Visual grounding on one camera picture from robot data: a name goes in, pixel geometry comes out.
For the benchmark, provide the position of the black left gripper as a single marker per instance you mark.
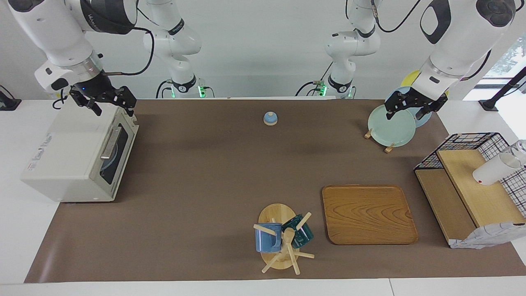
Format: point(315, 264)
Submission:
point(415, 100)

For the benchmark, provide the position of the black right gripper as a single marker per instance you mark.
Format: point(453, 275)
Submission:
point(102, 92)

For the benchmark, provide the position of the light blue serving plate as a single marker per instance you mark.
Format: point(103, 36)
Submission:
point(107, 160)

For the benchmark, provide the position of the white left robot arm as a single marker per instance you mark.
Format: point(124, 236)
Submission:
point(460, 41)

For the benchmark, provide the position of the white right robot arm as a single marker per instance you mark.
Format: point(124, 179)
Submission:
point(61, 37)

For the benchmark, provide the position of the beige toaster oven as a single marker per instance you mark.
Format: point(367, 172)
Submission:
point(65, 152)

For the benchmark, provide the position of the light blue plate in rack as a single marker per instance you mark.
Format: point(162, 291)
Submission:
point(425, 117)

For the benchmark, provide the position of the pale green plate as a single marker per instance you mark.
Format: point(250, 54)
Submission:
point(390, 127)

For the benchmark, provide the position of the yellow plate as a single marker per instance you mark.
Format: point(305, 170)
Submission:
point(411, 78)

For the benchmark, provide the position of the wooden plate rack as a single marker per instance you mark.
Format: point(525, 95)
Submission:
point(368, 133)

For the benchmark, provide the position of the white cup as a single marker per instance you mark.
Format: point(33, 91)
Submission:
point(491, 170)

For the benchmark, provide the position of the wooden serving tray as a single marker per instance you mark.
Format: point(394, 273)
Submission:
point(367, 213)

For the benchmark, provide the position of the wooden shelf insert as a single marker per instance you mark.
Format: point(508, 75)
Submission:
point(481, 193)

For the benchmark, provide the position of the clear glass cup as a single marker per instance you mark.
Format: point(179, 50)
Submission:
point(520, 150)

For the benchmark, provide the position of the brown table mat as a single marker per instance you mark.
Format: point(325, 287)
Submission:
point(213, 185)

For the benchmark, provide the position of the white patterned cloth liner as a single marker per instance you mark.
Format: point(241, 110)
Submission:
point(485, 237)

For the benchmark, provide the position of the dark green mug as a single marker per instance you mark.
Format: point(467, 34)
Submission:
point(303, 236)

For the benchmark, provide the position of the wooden mug tree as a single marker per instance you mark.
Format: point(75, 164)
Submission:
point(275, 213)

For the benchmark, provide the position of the blue mug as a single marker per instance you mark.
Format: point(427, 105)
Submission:
point(267, 242)

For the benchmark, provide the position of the black camera stand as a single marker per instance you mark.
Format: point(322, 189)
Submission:
point(503, 88)

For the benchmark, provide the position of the black clamp mount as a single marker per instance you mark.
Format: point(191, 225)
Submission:
point(8, 102)

